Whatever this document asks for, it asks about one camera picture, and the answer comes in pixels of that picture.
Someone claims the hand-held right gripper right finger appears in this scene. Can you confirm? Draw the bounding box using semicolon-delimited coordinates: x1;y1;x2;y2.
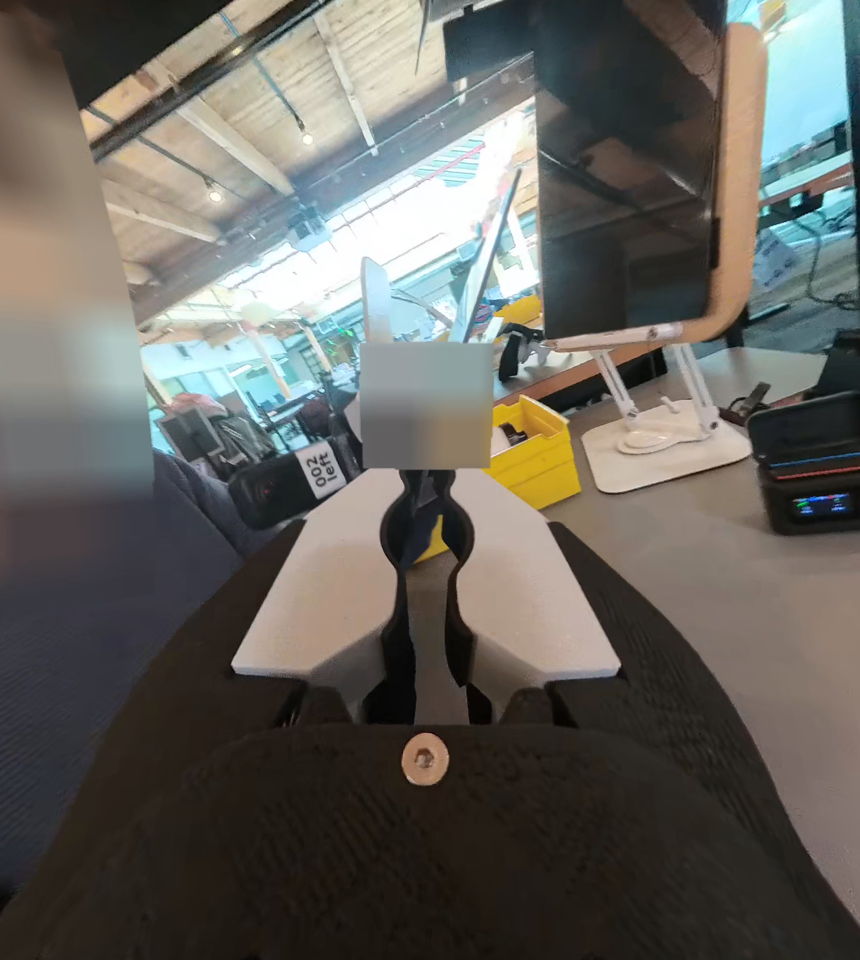
439;469;620;725

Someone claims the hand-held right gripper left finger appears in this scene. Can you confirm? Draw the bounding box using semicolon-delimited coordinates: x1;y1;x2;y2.
232;468;419;725

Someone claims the yellow storage bin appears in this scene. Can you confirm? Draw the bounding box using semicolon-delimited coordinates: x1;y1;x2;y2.
418;395;583;562

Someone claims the white board on stand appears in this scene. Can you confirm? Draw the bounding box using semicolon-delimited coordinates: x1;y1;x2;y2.
361;256;395;346

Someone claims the black and white headset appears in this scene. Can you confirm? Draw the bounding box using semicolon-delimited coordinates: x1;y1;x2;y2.
496;318;551;384

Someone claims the black battery charger case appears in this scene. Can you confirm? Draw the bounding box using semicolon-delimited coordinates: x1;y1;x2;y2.
746;391;860;535

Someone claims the tilted grey screen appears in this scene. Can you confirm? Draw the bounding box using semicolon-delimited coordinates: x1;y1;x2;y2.
448;168;524;346

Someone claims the black hanging panel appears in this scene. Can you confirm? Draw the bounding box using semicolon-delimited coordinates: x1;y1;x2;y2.
441;0;551;85

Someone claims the black power cable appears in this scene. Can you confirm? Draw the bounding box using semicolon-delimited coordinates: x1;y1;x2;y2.
722;382;772;429

